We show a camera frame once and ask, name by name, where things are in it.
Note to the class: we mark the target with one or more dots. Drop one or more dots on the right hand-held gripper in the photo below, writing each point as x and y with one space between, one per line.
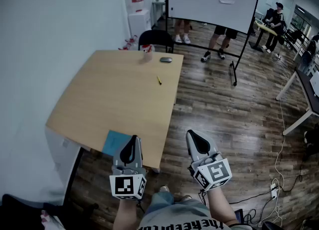
216 171

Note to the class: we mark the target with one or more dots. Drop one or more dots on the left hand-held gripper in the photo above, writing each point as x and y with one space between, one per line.
124 186

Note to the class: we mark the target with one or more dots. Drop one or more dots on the yellow pencil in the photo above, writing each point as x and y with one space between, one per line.
159 80

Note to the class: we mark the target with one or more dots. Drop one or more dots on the person's right forearm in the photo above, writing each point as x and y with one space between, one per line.
220 204

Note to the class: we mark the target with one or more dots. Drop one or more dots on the person's left forearm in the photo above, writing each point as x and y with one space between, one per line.
125 214

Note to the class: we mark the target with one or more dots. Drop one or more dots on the blue notebook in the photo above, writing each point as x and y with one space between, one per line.
112 142

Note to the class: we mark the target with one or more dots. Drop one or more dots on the person's shoe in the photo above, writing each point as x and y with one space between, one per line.
164 189

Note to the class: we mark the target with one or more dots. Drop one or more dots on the person's jeans leg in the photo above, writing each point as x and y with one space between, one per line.
162 199

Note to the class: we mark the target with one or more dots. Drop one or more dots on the person's grey printed shirt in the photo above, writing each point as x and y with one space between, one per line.
179 217

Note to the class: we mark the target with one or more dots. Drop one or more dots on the white power strip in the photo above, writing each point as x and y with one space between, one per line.
273 191

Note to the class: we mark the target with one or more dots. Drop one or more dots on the dark grey computer mouse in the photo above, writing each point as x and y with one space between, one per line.
166 59

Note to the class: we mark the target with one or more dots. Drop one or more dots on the pink pen cup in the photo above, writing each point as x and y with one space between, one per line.
147 56

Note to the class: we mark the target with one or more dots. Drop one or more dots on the empty clear water jug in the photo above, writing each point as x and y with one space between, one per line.
123 47
131 40

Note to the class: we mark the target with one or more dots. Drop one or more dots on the black bag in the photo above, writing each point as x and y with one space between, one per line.
312 144

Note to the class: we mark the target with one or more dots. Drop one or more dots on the black office chair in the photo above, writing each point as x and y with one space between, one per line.
22 214

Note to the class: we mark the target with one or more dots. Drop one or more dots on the white-legged dark-topped table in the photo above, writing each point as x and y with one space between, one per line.
309 87

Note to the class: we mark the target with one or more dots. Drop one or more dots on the white water dispenser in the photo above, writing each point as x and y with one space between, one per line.
139 23

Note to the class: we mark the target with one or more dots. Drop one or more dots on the yellow-topped table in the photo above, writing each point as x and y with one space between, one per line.
265 28

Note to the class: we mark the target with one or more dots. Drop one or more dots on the small white side table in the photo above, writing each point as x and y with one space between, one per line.
158 7

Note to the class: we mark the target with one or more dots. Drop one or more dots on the black-framed rolling whiteboard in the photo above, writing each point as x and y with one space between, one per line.
199 0

